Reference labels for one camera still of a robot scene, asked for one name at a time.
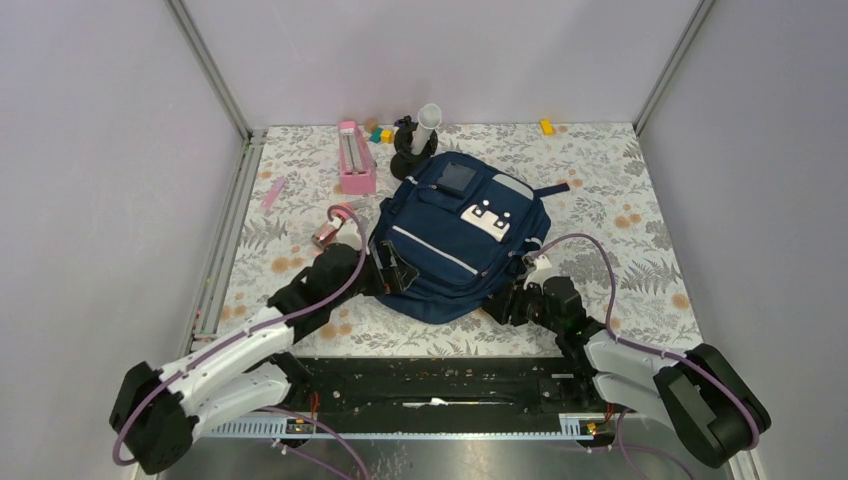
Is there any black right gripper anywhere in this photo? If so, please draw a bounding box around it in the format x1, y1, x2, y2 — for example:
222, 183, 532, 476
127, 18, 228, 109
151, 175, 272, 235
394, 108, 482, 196
481, 276, 564, 336

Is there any pink rack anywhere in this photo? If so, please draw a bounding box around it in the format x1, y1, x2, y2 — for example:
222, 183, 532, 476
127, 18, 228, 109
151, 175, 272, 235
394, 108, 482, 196
338, 121, 377, 195

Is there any brown round block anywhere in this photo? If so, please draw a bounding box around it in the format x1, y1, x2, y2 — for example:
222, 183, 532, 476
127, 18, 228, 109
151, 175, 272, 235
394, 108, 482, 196
364, 118, 379, 134

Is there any green block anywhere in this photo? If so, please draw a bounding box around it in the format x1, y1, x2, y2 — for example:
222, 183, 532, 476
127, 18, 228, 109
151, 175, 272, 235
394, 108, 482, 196
369, 127, 384, 144

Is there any pink-capped marker tube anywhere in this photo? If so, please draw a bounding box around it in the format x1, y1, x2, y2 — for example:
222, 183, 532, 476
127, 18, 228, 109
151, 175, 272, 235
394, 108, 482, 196
311, 203, 355, 250

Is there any yellow block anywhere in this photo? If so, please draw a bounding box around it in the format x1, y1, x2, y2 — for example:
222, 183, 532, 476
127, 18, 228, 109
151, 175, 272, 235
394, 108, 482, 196
539, 119, 556, 136

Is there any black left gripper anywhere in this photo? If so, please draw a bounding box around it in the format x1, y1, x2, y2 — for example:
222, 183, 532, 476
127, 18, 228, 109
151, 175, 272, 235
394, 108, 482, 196
329, 241, 417, 309

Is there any navy blue backpack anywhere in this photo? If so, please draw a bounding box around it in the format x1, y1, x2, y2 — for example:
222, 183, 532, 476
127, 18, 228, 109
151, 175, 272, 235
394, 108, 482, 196
370, 152, 570, 325

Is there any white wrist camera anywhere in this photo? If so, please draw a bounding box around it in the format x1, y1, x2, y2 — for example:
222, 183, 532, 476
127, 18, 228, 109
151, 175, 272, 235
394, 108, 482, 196
523, 254, 555, 290
334, 221, 367, 251

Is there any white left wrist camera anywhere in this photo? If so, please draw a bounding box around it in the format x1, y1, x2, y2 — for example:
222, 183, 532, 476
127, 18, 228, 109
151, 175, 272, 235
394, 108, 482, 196
334, 221, 367, 251

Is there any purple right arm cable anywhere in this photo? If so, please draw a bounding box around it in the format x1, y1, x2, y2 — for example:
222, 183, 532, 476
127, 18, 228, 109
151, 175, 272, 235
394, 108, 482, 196
529, 233, 763, 480

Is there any pink highlighter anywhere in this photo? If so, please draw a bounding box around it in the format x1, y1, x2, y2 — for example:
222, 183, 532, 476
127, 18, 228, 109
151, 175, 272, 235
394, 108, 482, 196
260, 176, 286, 212

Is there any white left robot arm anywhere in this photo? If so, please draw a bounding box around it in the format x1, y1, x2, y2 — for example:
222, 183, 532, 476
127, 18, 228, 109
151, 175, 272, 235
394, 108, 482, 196
109, 241, 419, 474

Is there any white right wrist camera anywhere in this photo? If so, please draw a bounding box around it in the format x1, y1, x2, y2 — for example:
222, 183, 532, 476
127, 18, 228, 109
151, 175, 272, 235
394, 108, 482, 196
523, 254, 555, 290

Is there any white cylinder on stand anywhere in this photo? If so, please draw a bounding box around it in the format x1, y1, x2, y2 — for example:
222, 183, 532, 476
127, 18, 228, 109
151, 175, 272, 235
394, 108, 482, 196
411, 103, 442, 155

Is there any black round stand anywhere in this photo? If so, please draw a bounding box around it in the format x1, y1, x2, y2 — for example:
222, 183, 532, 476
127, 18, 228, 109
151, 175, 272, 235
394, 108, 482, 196
390, 115, 438, 180

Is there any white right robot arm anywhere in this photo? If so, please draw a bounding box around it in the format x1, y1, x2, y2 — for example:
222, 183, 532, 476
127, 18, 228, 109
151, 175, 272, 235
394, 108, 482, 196
482, 277, 772, 468

